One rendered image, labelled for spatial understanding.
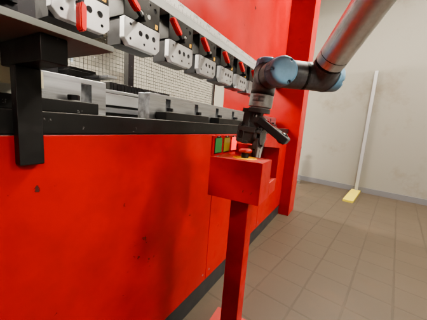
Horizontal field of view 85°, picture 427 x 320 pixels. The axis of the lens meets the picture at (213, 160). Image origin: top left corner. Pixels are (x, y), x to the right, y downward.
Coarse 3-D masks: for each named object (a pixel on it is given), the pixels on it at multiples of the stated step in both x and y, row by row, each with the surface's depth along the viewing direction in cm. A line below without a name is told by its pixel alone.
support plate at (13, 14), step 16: (0, 16) 29; (16, 16) 30; (0, 32) 36; (16, 32) 35; (32, 32) 35; (48, 32) 34; (64, 32) 35; (80, 48) 41; (96, 48) 41; (112, 48) 42
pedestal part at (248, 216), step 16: (240, 208) 74; (240, 224) 74; (240, 240) 75; (240, 256) 76; (224, 272) 79; (240, 272) 76; (224, 288) 80; (240, 288) 78; (224, 304) 81; (240, 304) 81
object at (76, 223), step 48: (0, 144) 40; (48, 144) 47; (96, 144) 56; (144, 144) 69; (192, 144) 90; (0, 192) 41; (48, 192) 48; (96, 192) 58; (144, 192) 72; (192, 192) 95; (0, 240) 42; (48, 240) 50; (96, 240) 60; (144, 240) 75; (192, 240) 101; (0, 288) 43; (48, 288) 51; (96, 288) 62; (144, 288) 78; (192, 288) 107
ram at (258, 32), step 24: (192, 0) 95; (216, 0) 110; (240, 0) 130; (264, 0) 159; (288, 0) 205; (192, 24) 97; (216, 24) 112; (240, 24) 134; (264, 24) 165; (288, 24) 216; (240, 48) 138; (264, 48) 172
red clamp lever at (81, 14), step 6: (78, 0) 56; (84, 0) 56; (78, 6) 55; (84, 6) 56; (78, 12) 55; (84, 12) 56; (78, 18) 56; (84, 18) 56; (78, 24) 56; (84, 24) 56; (84, 30) 57
